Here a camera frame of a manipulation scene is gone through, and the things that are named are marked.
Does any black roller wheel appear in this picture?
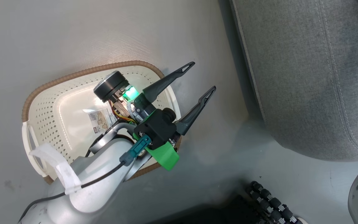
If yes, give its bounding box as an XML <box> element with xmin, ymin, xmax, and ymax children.
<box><xmin>246</xmin><ymin>181</ymin><xmax>298</xmax><ymax>224</ymax></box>

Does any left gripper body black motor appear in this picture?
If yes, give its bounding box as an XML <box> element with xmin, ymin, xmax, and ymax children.
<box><xmin>94</xmin><ymin>71</ymin><xmax>157</xmax><ymax>126</ymax></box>

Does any green camera mount band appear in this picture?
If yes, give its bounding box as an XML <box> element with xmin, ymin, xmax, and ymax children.
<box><xmin>132</xmin><ymin>133</ymin><xmax>179</xmax><ymax>171</ymax></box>

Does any white strap on arm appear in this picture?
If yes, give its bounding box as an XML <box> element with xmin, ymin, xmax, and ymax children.
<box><xmin>29</xmin><ymin>143</ymin><xmax>82</xmax><ymax>195</ymax></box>

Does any printed label sticker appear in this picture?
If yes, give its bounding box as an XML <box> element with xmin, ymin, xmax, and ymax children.
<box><xmin>88</xmin><ymin>108</ymin><xmax>117</xmax><ymax>134</ymax></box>

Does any teal cable connector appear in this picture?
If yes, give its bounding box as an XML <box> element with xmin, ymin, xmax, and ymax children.
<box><xmin>119</xmin><ymin>135</ymin><xmax>152</xmax><ymax>165</ymax></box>

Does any grey fabric sofa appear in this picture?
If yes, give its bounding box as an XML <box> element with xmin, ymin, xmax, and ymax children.
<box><xmin>229</xmin><ymin>0</ymin><xmax>358</xmax><ymax>161</ymax></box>

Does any white perforated basket brown rim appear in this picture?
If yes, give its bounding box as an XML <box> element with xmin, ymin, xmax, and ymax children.
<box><xmin>21</xmin><ymin>61</ymin><xmax>182</xmax><ymax>184</ymax></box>

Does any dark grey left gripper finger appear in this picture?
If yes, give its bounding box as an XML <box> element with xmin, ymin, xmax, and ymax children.
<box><xmin>175</xmin><ymin>86</ymin><xmax>216</xmax><ymax>136</ymax></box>
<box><xmin>143</xmin><ymin>62</ymin><xmax>195</xmax><ymax>103</ymax></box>

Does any thin black cable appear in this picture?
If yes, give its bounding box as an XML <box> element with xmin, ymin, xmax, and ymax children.
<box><xmin>17</xmin><ymin>160</ymin><xmax>126</xmax><ymax>223</ymax></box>

